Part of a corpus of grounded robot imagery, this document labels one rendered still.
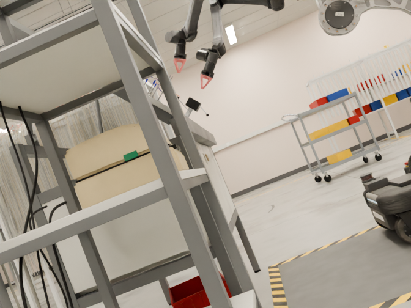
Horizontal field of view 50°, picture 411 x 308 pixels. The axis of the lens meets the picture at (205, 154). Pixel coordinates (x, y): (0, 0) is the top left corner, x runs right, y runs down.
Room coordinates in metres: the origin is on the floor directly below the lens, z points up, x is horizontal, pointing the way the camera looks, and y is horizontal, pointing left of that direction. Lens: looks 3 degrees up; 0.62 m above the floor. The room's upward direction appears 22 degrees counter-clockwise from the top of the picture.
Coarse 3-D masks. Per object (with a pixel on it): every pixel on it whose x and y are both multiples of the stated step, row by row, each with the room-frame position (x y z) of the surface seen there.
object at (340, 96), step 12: (336, 96) 5.97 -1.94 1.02; (348, 96) 5.93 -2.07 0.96; (312, 108) 6.27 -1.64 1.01; (324, 108) 6.02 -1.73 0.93; (360, 108) 5.94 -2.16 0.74; (288, 120) 6.34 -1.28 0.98; (300, 120) 5.88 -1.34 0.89; (348, 120) 6.00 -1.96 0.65; (324, 132) 5.97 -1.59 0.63; (336, 132) 5.91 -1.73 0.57; (372, 132) 5.94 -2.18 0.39; (300, 144) 6.35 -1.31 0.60; (312, 144) 5.88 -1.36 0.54; (360, 144) 6.41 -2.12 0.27; (336, 156) 5.97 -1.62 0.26; (348, 156) 5.97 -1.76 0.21; (324, 168) 5.88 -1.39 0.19
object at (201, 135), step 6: (192, 120) 1.75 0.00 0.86; (174, 126) 1.53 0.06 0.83; (192, 126) 1.65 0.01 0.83; (198, 126) 1.91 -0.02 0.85; (174, 132) 1.53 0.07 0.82; (192, 132) 1.60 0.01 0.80; (198, 132) 1.81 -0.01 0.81; (204, 132) 2.12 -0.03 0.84; (198, 138) 1.90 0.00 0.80; (204, 138) 2.01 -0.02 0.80; (210, 138) 2.36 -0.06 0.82; (204, 144) 2.34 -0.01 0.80; (210, 144) 2.51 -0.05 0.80; (216, 144) 2.68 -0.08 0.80
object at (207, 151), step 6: (204, 150) 2.21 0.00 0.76; (210, 150) 2.58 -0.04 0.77; (210, 156) 2.41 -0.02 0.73; (210, 162) 2.29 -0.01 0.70; (216, 162) 2.63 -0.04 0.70; (210, 168) 2.16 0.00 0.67; (216, 168) 2.46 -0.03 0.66; (216, 174) 2.32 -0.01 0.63; (216, 180) 2.19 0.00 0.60; (222, 180) 2.54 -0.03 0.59; (222, 186) 2.39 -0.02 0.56; (222, 192) 2.25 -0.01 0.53; (228, 192) 2.62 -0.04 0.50; (222, 198) 2.14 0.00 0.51; (228, 198) 2.47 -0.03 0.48; (228, 204) 2.32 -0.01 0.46; (228, 210) 2.19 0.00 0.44
